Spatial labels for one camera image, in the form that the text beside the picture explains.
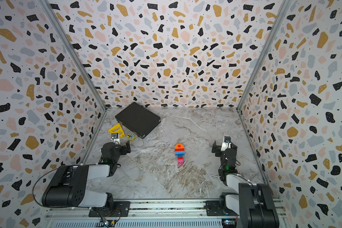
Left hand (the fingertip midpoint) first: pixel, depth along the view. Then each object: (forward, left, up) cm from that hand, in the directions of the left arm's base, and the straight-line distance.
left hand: (122, 141), depth 92 cm
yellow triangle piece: (+13, +6, -7) cm, 16 cm away
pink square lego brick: (-12, -38, -7) cm, 40 cm away
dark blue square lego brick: (-7, -38, -8) cm, 39 cm away
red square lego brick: (-9, -38, -7) cm, 39 cm away
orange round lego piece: (-1, -37, -5) cm, 38 cm away
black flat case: (+23, -6, -5) cm, 24 cm away
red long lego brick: (-4, -38, -6) cm, 38 cm away
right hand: (-4, -65, +4) cm, 66 cm away
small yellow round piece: (+7, -2, -7) cm, 10 cm away
